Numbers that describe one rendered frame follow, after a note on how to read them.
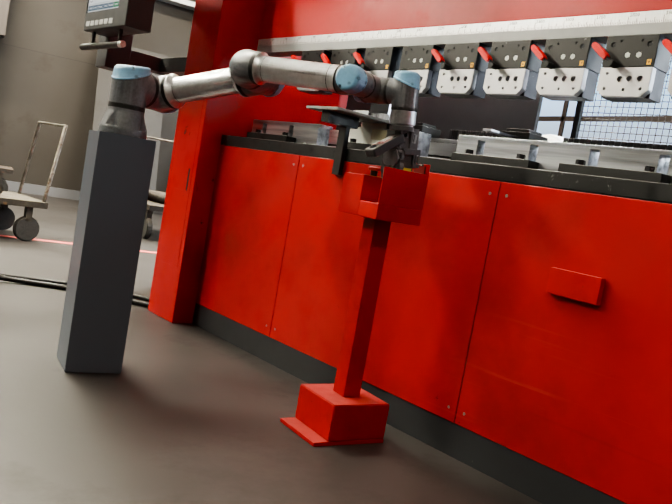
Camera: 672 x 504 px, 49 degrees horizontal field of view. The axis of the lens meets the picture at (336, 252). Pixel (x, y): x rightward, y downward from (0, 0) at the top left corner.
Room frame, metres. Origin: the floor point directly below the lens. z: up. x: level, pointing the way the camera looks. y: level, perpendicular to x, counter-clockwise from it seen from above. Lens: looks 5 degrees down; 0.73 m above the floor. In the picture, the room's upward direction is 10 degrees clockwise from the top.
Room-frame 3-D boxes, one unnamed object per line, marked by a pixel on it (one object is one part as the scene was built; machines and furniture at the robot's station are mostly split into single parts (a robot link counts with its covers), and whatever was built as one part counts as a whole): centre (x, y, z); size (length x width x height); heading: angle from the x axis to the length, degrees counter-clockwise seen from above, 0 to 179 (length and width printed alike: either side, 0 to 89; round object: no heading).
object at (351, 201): (2.18, -0.11, 0.75); 0.20 x 0.16 x 0.18; 33
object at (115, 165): (2.40, 0.75, 0.39); 0.18 x 0.18 x 0.78; 30
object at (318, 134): (3.19, 0.29, 0.92); 0.50 x 0.06 x 0.10; 41
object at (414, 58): (2.64, -0.19, 1.19); 0.15 x 0.09 x 0.17; 41
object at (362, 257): (2.18, -0.11, 0.39); 0.06 x 0.06 x 0.54; 33
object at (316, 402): (2.16, -0.08, 0.06); 0.25 x 0.20 x 0.12; 123
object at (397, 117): (2.13, -0.12, 0.95); 0.08 x 0.08 x 0.05
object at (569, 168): (1.98, -0.69, 0.89); 0.30 x 0.05 x 0.03; 41
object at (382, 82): (2.15, -0.02, 1.03); 0.11 x 0.11 x 0.08; 64
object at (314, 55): (3.10, 0.21, 1.19); 0.15 x 0.09 x 0.17; 41
